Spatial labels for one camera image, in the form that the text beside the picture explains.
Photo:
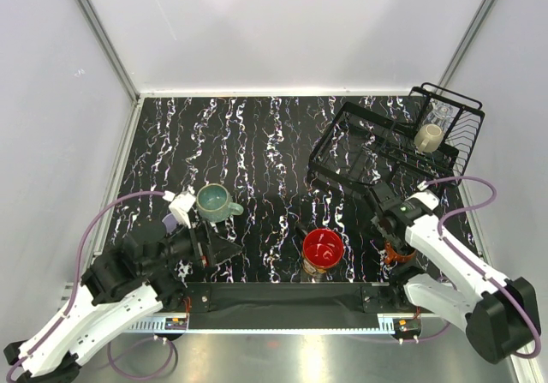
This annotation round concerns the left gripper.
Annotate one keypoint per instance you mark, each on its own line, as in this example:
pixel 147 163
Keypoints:
pixel 209 248

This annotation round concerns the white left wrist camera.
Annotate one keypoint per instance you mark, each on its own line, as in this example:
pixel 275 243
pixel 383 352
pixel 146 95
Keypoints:
pixel 180 206

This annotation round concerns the lavender plastic cup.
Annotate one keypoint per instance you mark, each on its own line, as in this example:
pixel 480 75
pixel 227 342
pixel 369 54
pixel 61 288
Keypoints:
pixel 170 222

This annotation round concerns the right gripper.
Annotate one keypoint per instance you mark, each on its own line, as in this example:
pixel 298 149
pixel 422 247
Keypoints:
pixel 395 239

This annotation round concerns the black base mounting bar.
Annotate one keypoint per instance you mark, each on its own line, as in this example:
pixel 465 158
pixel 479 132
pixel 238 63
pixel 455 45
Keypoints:
pixel 279 307

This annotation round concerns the small beige cup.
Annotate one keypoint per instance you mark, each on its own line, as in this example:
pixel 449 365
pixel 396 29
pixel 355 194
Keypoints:
pixel 428 138

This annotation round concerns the teal ceramic mug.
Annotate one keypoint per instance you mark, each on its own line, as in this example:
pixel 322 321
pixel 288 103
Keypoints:
pixel 214 203

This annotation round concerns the clear drinking glass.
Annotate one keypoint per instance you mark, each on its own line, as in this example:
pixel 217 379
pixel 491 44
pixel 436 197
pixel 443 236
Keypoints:
pixel 441 114

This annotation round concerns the black wire dish rack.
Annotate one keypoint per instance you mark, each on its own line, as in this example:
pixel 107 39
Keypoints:
pixel 372 140

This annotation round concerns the black mug red inside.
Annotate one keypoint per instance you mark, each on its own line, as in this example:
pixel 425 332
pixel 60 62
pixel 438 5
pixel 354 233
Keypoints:
pixel 322 249

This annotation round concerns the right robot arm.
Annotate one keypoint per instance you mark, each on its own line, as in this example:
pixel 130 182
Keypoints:
pixel 498 315

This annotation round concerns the orange glazed mug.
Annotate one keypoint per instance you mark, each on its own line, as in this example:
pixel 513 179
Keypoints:
pixel 396 256

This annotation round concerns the aluminium frame post right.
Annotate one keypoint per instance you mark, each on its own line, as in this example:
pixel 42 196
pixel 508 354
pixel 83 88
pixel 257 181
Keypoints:
pixel 472 31

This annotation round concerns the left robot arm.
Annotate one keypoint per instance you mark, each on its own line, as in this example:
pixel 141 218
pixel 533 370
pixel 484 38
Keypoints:
pixel 126 283

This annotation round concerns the aluminium frame post left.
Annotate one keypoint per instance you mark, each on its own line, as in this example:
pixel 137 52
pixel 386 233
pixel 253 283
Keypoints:
pixel 93 20

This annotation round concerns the aluminium frame post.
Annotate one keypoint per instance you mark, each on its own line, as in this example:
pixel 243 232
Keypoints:
pixel 93 20
pixel 472 31

